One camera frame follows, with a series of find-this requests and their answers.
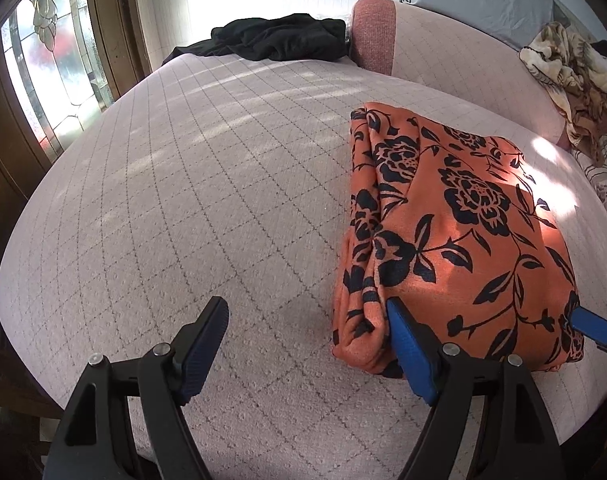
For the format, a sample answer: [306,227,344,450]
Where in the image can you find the orange black floral cloth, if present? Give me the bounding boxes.
[333,102,584,377]

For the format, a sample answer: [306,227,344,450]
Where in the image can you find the beige brown floral cloth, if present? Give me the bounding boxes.
[519,22,607,167]

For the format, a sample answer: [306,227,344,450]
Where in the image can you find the pink quilted bed cover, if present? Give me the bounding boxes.
[0,55,607,479]

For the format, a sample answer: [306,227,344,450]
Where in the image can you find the pink bed headboard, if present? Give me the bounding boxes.
[350,0,569,150]

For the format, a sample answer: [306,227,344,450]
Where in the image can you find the stained glass window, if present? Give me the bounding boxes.
[1,0,114,162]

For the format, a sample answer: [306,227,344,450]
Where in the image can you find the black garment on bed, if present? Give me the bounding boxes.
[164,13,349,64]

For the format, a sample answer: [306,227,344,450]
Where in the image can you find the dark wooden door frame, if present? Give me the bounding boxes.
[0,0,155,221]

